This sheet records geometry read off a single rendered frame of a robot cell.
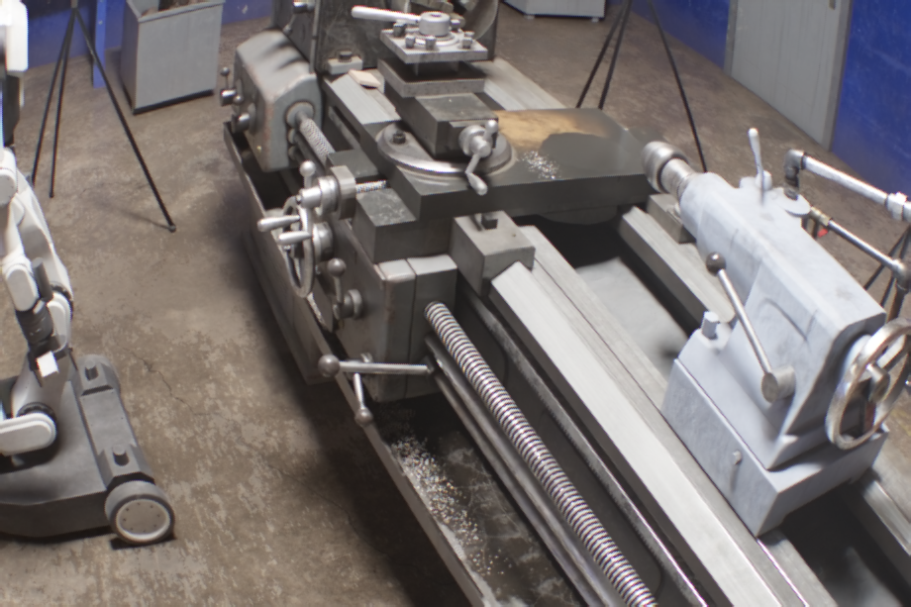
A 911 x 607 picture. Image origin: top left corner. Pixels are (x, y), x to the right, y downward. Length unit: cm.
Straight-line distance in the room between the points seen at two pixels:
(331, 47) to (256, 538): 125
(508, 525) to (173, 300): 161
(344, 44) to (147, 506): 129
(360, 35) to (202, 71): 211
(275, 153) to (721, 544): 176
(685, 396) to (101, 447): 145
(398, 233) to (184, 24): 281
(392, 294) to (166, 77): 289
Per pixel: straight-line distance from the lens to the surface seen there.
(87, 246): 353
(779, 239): 139
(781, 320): 132
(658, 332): 189
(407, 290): 181
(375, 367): 184
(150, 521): 230
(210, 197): 372
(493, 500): 194
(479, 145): 177
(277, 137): 262
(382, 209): 183
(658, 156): 161
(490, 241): 176
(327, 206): 186
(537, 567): 181
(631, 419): 147
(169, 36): 444
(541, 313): 166
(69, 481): 230
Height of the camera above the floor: 177
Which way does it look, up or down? 34 degrees down
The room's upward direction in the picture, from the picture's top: 5 degrees clockwise
